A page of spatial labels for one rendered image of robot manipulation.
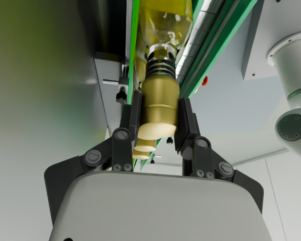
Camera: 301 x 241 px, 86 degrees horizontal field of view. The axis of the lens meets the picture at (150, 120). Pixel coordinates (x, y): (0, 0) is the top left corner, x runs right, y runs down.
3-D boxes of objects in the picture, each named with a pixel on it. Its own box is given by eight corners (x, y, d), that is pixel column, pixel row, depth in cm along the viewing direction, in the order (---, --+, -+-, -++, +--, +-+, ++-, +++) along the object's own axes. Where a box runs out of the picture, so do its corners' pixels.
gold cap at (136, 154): (133, 130, 29) (130, 154, 27) (152, 132, 30) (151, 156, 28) (132, 137, 33) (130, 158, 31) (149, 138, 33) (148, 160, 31)
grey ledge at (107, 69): (100, 35, 50) (91, 62, 45) (128, 40, 51) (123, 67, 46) (114, 137, 134) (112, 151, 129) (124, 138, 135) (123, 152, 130)
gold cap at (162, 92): (143, 71, 13) (138, 119, 11) (185, 78, 14) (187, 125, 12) (139, 96, 16) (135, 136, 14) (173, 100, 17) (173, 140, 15)
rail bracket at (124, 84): (107, 53, 44) (97, 93, 38) (132, 57, 45) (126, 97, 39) (108, 64, 48) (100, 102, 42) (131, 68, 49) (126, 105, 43)
